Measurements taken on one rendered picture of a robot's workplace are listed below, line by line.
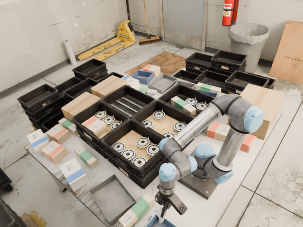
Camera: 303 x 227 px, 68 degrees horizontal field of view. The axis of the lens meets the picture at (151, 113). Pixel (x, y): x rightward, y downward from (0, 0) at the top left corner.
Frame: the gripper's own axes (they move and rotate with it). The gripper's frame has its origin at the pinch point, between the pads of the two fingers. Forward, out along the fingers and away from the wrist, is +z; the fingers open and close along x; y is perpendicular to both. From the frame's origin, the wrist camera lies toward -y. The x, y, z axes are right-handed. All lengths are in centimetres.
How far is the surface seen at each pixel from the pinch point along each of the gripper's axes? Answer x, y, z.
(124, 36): -289, 353, 45
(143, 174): -10.9, 29.7, 1.8
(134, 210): 6.8, 21.7, 12.0
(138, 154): -21.8, 44.8, 2.4
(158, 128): -50, 51, 0
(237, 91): -175, 38, 20
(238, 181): -53, -17, 13
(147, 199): -3.4, 20.0, 11.1
